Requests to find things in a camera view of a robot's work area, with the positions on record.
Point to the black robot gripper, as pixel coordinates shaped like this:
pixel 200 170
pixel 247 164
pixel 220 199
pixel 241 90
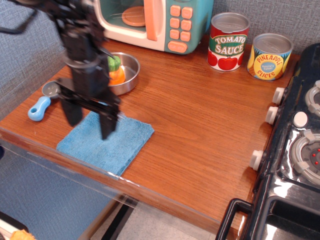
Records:
pixel 88 88

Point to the blue towel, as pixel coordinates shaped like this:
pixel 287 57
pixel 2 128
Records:
pixel 113 154

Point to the small steel pot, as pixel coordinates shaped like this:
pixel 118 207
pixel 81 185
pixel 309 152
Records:
pixel 131 68

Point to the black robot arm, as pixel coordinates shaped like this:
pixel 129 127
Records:
pixel 82 37

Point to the blue grey toy scoop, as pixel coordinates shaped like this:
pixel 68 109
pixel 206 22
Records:
pixel 50 91

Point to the orange toy carrot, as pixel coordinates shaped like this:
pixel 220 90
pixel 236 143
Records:
pixel 116 73

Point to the clear acrylic barrier sheet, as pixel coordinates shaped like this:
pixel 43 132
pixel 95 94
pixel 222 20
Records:
pixel 104 182

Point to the teal toy microwave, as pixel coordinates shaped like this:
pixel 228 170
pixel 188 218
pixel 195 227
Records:
pixel 172 26

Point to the orange fuzzy object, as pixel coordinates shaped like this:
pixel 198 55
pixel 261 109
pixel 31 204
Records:
pixel 22 235

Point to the tomato sauce can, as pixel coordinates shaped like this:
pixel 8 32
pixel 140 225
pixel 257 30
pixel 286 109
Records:
pixel 227 41

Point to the white stove knob front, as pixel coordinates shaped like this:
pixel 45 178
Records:
pixel 255 159

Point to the white stove knob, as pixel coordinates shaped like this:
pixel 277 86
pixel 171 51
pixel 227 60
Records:
pixel 271 115
pixel 255 159
pixel 278 95

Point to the white stove knob middle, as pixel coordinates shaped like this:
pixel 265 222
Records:
pixel 271 115

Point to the pineapple slices can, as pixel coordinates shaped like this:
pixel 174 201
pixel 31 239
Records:
pixel 269 56

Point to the white stove knob rear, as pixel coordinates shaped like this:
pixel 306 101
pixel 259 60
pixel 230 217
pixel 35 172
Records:
pixel 278 95

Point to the black toy stove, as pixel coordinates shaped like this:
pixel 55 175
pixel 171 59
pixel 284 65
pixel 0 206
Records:
pixel 286 193

